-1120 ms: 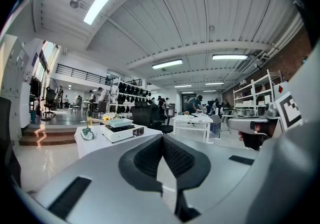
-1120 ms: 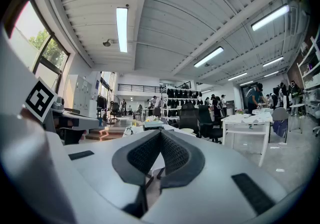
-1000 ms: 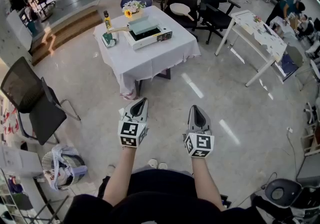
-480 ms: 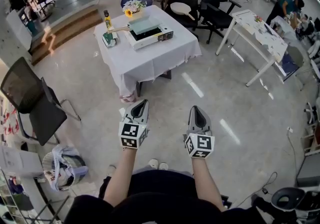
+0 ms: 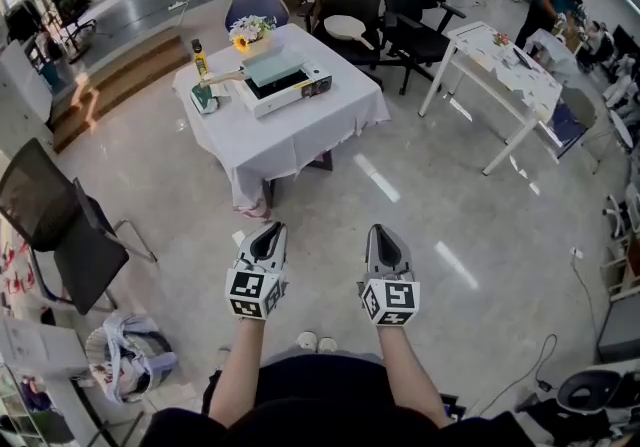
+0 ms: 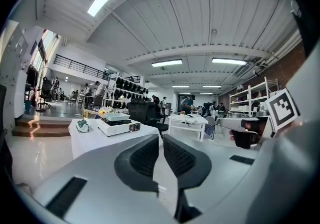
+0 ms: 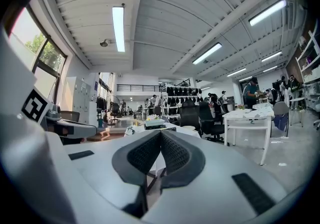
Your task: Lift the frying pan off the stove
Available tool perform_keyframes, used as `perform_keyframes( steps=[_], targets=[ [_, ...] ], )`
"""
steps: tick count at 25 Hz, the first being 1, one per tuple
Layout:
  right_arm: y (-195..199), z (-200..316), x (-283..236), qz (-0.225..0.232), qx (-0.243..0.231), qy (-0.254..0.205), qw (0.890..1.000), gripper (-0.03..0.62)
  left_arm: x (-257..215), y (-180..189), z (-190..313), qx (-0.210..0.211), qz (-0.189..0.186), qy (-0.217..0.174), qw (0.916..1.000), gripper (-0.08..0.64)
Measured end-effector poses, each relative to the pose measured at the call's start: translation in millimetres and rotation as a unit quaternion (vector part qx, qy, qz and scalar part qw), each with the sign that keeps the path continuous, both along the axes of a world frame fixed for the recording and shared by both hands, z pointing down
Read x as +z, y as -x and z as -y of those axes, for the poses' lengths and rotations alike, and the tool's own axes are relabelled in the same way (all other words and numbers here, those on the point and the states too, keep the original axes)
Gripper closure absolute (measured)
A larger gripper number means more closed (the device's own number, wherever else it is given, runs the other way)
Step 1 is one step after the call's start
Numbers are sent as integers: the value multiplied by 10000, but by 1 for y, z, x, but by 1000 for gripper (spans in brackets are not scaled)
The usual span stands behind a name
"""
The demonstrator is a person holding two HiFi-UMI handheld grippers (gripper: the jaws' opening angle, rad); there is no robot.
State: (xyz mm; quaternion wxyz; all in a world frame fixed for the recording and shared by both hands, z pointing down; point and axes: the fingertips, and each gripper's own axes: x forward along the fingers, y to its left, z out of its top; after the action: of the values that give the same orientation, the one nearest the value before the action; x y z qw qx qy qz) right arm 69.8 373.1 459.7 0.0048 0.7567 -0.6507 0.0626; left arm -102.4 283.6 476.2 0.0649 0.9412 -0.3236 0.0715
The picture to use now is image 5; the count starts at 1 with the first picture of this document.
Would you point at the white power strip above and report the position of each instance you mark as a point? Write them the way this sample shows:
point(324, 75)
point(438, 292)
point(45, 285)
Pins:
point(175, 6)

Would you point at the blue chair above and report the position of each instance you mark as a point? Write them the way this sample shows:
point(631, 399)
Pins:
point(255, 5)

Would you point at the white cabinet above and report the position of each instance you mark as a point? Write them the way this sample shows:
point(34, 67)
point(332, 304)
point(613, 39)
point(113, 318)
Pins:
point(22, 85)

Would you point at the white desk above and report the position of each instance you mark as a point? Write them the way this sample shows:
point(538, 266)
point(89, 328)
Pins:
point(500, 70)

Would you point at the wooden round paddle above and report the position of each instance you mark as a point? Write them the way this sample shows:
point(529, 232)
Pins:
point(345, 27)

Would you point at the black mesh visitor chair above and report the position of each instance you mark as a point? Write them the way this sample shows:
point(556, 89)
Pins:
point(85, 255)

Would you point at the flower arrangement with sunflower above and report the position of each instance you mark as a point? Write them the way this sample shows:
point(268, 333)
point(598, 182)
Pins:
point(252, 30)

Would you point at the person's right white shoe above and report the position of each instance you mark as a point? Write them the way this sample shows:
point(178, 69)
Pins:
point(328, 345)

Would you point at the table with white tablecloth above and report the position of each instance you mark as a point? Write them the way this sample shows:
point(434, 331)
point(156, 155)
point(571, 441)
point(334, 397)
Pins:
point(310, 130)

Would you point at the person's white shoe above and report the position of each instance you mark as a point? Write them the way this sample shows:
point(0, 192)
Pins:
point(306, 341)
point(328, 345)

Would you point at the person's black shirt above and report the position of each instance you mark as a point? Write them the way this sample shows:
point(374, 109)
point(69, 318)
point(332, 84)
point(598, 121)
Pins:
point(330, 410)

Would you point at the person's right forearm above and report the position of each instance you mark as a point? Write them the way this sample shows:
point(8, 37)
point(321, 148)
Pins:
point(407, 375)

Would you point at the green and white packet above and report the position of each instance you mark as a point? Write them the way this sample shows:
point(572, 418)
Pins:
point(202, 100)

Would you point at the yellow oil bottle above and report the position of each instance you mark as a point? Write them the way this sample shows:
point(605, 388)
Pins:
point(200, 62)

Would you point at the wooden steps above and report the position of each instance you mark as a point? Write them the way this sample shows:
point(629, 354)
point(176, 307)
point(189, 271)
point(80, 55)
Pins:
point(125, 80)

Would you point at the bag of clothing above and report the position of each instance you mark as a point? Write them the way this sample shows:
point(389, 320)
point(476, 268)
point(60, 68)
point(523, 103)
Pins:
point(127, 360)

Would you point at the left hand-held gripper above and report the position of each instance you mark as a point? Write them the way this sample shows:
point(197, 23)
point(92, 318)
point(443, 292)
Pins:
point(247, 287)

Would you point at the white induction cooktop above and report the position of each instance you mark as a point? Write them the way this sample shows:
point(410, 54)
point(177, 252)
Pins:
point(272, 107)

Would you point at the teal bin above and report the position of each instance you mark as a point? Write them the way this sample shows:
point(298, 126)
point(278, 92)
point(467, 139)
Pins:
point(51, 76)

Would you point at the black office chair with armrests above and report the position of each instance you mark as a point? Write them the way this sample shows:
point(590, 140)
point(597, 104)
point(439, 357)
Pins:
point(415, 30)

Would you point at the person's left forearm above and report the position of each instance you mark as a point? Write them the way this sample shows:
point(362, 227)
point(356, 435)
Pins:
point(237, 375)

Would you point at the person's left white shoe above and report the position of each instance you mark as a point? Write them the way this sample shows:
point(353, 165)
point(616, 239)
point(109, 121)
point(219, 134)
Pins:
point(306, 341)

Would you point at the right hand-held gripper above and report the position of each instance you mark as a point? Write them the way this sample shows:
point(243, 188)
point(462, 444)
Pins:
point(395, 297)

